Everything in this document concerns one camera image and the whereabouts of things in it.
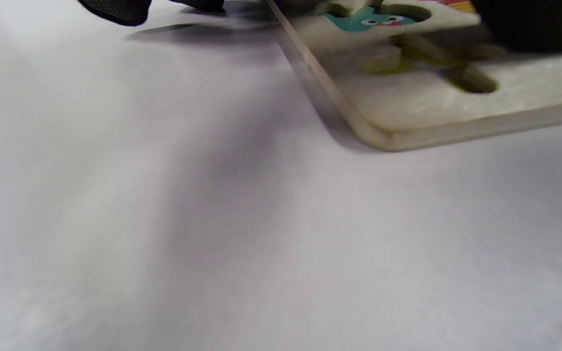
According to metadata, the person's left hand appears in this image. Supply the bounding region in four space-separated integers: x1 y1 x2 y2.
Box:
77 0 562 53

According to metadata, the wooden math block puzzle board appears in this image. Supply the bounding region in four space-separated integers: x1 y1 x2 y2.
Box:
264 0 562 152

